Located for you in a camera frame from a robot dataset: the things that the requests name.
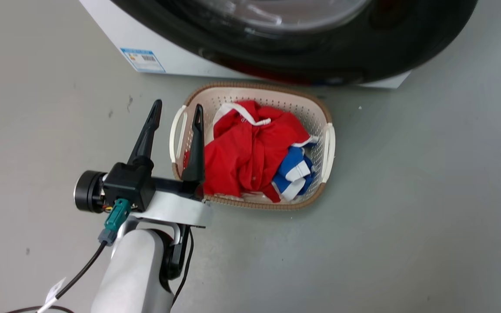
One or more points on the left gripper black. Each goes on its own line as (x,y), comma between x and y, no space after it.
(131,184)

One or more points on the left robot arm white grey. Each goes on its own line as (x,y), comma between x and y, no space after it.
(135,274)

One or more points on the black round washing machine door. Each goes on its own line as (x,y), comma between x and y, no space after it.
(407,39)

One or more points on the white washing machine body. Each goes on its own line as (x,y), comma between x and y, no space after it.
(115,30)

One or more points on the red garment with white trim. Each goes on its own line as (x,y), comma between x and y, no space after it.
(242,152)

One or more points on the blue energy label sticker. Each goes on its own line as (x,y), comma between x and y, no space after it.
(143,60)

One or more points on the white cloth under garments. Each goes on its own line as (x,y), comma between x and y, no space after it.
(252,197)

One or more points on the blue and white garment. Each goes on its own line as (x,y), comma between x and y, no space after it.
(292,167)

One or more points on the beige perforated laundry basket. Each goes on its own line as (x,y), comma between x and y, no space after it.
(302,108)

